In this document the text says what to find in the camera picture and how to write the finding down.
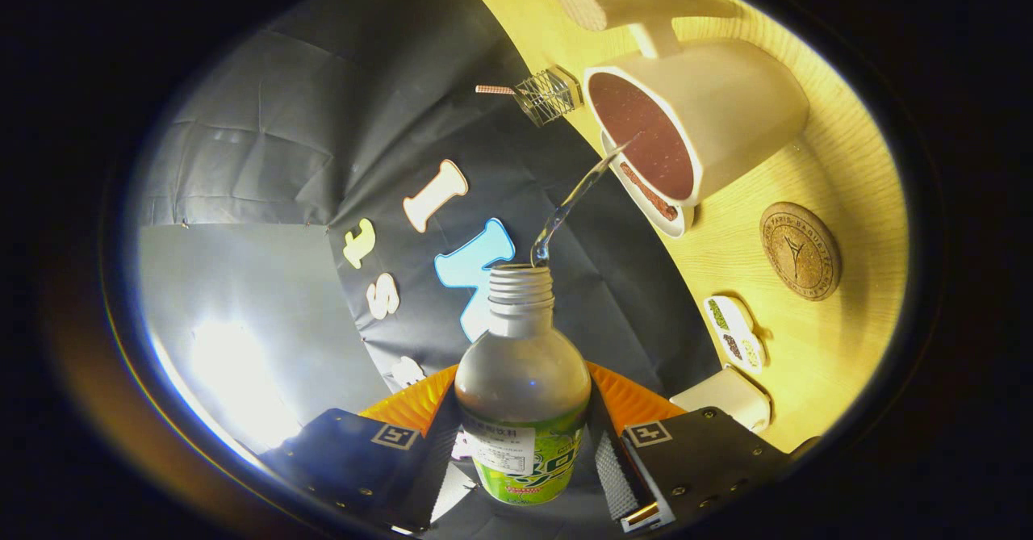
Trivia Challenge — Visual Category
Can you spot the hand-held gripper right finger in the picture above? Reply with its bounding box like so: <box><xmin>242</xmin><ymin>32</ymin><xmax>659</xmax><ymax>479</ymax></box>
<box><xmin>587</xmin><ymin>361</ymin><xmax>796</xmax><ymax>534</ymax></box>

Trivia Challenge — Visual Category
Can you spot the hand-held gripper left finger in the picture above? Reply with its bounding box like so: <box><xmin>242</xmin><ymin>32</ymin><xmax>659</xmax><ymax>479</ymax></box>
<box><xmin>262</xmin><ymin>364</ymin><xmax>479</xmax><ymax>534</ymax></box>

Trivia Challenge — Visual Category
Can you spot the silver bottle with green label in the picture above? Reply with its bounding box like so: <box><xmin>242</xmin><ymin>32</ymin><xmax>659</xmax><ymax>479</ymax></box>
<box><xmin>454</xmin><ymin>264</ymin><xmax>592</xmax><ymax>506</ymax></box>

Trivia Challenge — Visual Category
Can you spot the round cork coaster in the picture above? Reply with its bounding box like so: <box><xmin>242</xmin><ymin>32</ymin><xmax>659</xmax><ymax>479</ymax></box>
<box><xmin>759</xmin><ymin>202</ymin><xmax>842</xmax><ymax>302</ymax></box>

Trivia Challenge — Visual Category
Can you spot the clear juice stream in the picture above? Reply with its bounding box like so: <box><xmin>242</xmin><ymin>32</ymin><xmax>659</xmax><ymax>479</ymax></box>
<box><xmin>530</xmin><ymin>140</ymin><xmax>630</xmax><ymax>268</ymax></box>

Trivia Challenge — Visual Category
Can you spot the white cup with wooden handle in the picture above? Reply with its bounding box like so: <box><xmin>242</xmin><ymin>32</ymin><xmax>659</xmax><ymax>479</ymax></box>
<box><xmin>557</xmin><ymin>0</ymin><xmax>810</xmax><ymax>207</ymax></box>

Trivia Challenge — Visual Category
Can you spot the white toaster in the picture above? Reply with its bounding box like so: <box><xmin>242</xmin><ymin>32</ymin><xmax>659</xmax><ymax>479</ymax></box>
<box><xmin>670</xmin><ymin>365</ymin><xmax>772</xmax><ymax>433</ymax></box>

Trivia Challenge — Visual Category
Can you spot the white divided dish with beans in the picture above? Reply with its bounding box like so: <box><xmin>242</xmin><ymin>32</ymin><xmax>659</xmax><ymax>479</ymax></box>
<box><xmin>702</xmin><ymin>295</ymin><xmax>766</xmax><ymax>376</ymax></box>

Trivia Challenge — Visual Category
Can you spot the white round plate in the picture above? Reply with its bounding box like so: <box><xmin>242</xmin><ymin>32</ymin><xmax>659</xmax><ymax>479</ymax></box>
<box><xmin>599</xmin><ymin>130</ymin><xmax>695</xmax><ymax>238</ymax></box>

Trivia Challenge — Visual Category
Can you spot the brown sausage piece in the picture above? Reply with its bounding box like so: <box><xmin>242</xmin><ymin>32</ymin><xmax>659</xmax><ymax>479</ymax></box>
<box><xmin>617</xmin><ymin>161</ymin><xmax>679</xmax><ymax>222</ymax></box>

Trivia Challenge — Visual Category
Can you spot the wooden table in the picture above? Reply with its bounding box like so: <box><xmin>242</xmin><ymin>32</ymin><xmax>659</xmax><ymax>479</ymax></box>
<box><xmin>440</xmin><ymin>0</ymin><xmax>911</xmax><ymax>454</ymax></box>

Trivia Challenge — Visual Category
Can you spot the gold wire holder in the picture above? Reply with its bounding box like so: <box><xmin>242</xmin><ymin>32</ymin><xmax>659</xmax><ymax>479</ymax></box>
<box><xmin>514</xmin><ymin>65</ymin><xmax>583</xmax><ymax>128</ymax></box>

